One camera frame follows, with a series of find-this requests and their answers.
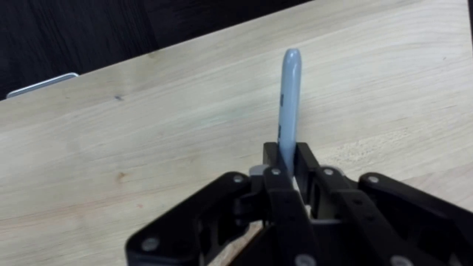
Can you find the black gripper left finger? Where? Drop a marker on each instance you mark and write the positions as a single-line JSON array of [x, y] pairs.
[[289, 223]]

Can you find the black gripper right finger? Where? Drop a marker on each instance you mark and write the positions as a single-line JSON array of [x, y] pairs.
[[347, 226]]

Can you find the black and grey marker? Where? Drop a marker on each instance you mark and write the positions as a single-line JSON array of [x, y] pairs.
[[288, 107]]

